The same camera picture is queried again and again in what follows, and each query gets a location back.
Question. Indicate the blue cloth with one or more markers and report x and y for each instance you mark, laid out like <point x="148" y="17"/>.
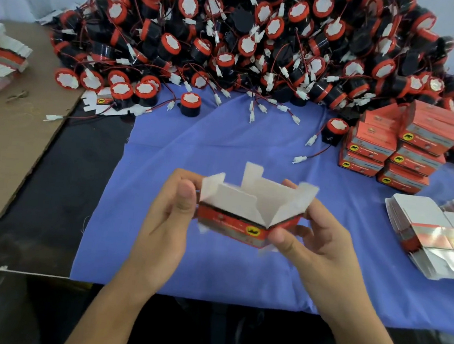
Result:
<point x="164" y="156"/>

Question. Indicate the person's right hand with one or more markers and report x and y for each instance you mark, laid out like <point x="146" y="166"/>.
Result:
<point x="330" y="268"/>

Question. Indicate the pile of black red buzzers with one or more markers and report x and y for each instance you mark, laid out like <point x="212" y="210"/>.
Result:
<point x="256" y="36"/>

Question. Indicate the stack of paper boxes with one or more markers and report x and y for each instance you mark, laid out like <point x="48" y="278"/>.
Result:
<point x="2" y="56"/>
<point x="429" y="233"/>

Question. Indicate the brown cardboard sheet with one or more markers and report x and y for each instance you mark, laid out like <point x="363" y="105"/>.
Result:
<point x="9" y="149"/>

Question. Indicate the single red black buzzer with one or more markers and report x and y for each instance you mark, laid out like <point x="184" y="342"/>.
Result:
<point x="190" y="102"/>
<point x="337" y="128"/>

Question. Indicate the rubber band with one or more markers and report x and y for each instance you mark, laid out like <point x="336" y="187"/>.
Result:
<point x="16" y="96"/>

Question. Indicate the person's left hand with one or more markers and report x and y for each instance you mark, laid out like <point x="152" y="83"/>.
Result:
<point x="160" y="239"/>

